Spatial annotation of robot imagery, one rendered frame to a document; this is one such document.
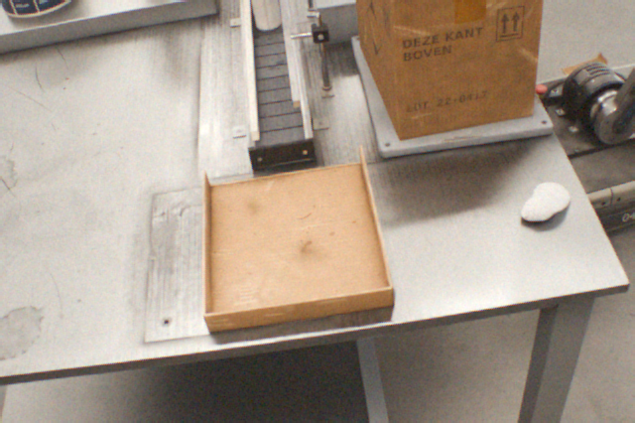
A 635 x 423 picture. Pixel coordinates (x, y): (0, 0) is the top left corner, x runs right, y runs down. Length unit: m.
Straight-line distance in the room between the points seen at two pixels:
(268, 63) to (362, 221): 0.42
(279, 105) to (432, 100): 0.27
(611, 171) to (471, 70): 1.01
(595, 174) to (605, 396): 0.60
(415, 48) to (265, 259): 0.39
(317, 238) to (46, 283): 0.43
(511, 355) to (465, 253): 0.92
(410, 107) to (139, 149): 0.49
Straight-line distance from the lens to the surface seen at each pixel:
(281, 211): 1.18
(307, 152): 1.25
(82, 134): 1.47
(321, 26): 1.34
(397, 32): 1.13
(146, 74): 1.57
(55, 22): 1.78
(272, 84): 1.37
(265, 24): 1.51
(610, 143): 2.19
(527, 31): 1.21
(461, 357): 1.99
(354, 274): 1.08
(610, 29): 3.22
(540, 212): 1.14
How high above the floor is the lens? 1.66
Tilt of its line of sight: 45 degrees down
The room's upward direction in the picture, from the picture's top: 9 degrees counter-clockwise
